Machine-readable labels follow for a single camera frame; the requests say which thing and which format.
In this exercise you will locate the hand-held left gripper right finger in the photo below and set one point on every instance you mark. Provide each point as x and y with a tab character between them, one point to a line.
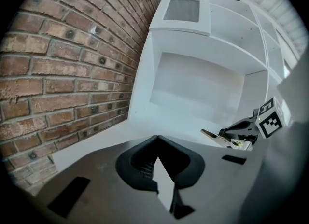
217	184

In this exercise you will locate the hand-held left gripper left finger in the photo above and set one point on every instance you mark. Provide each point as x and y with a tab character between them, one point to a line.
103	182

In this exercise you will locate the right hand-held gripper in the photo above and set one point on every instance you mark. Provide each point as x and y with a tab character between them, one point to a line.
269	121

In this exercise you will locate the white shelf cabinet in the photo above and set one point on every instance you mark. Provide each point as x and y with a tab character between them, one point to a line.
202	73

